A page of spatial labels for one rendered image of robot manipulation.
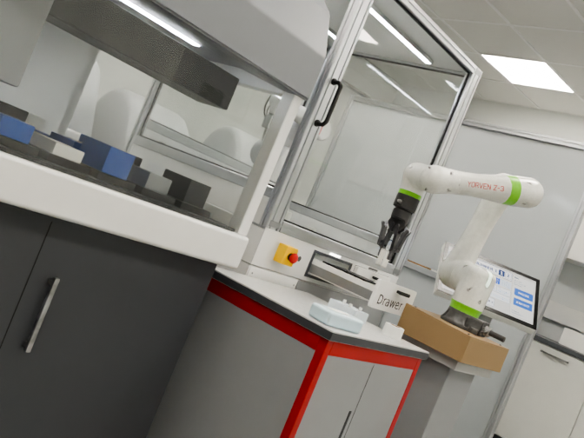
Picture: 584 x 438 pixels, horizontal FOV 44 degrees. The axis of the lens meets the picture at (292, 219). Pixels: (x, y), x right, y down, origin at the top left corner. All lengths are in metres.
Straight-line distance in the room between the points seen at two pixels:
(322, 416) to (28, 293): 0.93
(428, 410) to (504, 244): 1.85
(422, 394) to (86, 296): 1.43
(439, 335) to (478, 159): 2.17
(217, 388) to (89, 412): 0.40
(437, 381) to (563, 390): 2.81
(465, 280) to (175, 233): 1.32
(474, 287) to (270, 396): 1.05
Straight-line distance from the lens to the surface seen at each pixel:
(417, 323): 2.85
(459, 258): 3.04
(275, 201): 2.62
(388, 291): 2.75
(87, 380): 2.12
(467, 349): 2.74
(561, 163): 4.52
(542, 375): 5.67
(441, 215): 4.77
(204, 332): 2.39
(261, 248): 2.64
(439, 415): 2.91
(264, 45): 2.06
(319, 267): 2.86
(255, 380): 2.24
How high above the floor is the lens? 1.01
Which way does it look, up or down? level
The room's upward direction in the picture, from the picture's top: 22 degrees clockwise
